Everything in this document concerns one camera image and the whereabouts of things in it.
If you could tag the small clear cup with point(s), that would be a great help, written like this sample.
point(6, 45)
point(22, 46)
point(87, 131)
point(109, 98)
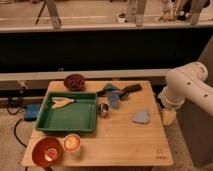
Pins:
point(51, 154)

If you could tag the dark red bowl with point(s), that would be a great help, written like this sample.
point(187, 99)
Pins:
point(74, 81)

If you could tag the small metal cup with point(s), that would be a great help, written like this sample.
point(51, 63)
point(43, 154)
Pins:
point(103, 109)

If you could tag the wooden spatula in tray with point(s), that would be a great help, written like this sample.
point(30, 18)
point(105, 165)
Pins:
point(59, 102)

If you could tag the green plastic tray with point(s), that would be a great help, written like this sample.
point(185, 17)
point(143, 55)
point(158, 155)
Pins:
point(77, 116)

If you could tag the blue-grey cloth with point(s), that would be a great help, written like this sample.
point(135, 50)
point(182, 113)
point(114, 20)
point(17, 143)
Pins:
point(142, 117)

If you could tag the blue plastic cup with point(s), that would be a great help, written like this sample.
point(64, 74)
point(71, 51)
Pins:
point(113, 99)

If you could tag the blue box on floor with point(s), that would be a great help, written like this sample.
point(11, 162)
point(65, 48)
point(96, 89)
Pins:
point(31, 112)

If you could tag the orange-red bowl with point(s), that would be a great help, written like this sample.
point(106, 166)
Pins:
point(38, 154)

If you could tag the black board eraser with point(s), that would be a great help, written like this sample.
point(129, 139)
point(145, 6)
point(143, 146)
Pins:
point(131, 88)

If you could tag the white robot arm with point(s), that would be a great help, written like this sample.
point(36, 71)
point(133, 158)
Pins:
point(185, 82)

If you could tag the white cup with orange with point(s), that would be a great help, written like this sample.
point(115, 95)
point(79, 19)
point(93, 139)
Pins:
point(72, 143)

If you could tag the teal green cloth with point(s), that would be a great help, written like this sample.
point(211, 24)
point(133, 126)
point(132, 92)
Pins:
point(110, 87)

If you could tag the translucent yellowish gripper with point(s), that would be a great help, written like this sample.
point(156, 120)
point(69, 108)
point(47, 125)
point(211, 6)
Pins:
point(168, 116)

